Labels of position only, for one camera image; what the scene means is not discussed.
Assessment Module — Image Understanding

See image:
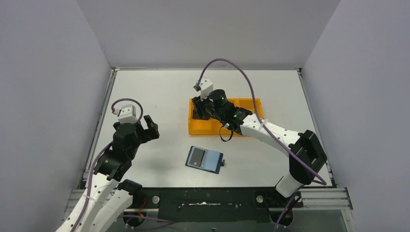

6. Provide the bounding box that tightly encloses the orange three-compartment bin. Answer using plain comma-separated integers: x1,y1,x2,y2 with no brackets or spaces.
188,98,255,136

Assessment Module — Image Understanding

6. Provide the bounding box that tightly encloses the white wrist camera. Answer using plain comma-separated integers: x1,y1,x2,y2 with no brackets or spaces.
193,77,213,101
112,104,137,124

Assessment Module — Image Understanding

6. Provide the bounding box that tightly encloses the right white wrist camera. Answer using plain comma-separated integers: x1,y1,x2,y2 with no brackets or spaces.
193,77,213,101

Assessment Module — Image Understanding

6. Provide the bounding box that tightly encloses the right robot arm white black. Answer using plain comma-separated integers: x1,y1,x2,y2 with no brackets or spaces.
191,89,327,198

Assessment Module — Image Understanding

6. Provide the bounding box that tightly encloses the purple cable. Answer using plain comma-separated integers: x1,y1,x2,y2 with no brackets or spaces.
193,58,327,232
69,98,175,232

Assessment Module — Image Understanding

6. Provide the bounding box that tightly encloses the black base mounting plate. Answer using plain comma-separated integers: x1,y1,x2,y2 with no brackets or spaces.
125,187,290,222

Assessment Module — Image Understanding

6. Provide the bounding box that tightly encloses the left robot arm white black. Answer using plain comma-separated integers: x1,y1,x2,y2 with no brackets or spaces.
57,115,160,232

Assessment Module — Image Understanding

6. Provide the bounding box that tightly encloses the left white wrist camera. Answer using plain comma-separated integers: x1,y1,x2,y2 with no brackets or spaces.
112,104,137,124

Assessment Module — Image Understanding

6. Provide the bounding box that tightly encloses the blue leather card holder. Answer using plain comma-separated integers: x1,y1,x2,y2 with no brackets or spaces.
185,146,225,174

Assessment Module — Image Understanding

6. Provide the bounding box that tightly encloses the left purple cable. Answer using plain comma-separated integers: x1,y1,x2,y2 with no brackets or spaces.
69,98,175,232

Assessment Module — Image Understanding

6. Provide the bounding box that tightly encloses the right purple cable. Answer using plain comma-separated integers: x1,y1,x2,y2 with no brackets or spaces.
193,58,327,232

